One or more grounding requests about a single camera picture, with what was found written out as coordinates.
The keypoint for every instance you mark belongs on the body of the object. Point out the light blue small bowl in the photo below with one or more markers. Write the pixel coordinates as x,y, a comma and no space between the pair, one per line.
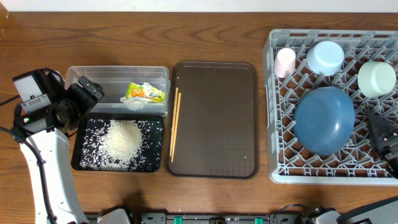
325,58

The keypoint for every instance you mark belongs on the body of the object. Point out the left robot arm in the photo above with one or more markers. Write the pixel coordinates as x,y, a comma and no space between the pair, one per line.
42,121

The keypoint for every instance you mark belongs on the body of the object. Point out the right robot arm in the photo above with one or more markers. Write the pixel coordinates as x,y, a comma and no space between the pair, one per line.
383,212

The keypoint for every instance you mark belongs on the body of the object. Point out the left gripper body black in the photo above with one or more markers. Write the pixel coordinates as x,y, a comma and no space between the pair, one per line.
78,103

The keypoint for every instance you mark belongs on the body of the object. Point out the spilled white rice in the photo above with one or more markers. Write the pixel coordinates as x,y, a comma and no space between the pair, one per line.
119,144

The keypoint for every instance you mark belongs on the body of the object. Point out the white paper napkin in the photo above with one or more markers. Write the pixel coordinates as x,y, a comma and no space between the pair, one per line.
134,103

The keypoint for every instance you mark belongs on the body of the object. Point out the clear plastic waste bin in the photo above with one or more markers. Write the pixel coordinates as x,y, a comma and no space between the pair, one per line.
115,81

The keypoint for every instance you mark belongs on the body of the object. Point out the wooden chopstick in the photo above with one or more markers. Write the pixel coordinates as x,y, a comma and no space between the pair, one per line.
173,120
175,126

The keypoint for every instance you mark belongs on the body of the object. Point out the pink plastic cup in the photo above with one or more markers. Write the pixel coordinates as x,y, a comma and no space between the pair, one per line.
284,63

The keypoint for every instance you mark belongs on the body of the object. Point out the black plastic tray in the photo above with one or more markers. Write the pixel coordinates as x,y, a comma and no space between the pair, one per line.
152,155

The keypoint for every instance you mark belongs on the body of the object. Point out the green yellow snack wrapper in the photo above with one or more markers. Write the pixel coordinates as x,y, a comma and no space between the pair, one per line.
145,92

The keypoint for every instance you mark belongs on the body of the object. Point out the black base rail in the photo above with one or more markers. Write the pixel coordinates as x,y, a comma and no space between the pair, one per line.
163,218

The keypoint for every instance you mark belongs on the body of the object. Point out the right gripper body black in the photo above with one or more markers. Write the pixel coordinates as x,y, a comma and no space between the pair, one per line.
392,155

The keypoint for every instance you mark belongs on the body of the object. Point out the mint green small bowl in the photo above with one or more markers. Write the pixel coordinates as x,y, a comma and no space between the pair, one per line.
376,79

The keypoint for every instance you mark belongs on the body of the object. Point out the brown plastic serving tray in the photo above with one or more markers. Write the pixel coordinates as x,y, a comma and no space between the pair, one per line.
218,130

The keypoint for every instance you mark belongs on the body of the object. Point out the large dark blue bowl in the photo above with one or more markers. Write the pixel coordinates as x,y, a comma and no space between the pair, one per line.
324,120

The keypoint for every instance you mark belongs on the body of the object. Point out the grey plastic dishwasher rack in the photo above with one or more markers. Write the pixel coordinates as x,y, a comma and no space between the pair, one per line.
354,164

